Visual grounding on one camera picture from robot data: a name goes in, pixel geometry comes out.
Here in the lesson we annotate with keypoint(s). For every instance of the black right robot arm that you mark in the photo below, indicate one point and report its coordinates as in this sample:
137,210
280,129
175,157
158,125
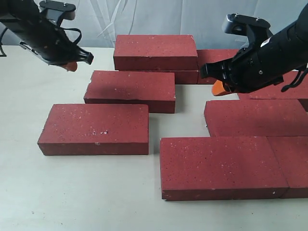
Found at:
266,58

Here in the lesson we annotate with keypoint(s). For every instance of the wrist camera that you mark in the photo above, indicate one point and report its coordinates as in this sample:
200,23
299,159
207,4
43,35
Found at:
57,11
256,30

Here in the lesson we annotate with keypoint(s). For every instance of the wrinkled white backdrop cloth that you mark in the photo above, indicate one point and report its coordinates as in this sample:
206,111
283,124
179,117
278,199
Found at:
100,21

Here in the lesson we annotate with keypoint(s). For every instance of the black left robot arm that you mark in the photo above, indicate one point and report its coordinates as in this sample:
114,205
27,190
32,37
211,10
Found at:
16,15

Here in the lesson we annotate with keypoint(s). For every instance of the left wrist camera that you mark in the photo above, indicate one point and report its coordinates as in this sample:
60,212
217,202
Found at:
57,11

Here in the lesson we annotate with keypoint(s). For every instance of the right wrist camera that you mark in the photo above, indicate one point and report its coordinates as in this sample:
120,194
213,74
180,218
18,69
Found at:
256,30

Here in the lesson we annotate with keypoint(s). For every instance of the large front red brick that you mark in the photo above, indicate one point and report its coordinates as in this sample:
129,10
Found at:
219,168

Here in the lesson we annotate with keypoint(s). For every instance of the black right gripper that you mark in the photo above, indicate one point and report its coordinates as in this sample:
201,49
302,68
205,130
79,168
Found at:
238,75

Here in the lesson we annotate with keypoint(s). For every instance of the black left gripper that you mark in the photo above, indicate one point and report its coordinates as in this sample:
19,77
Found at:
51,44

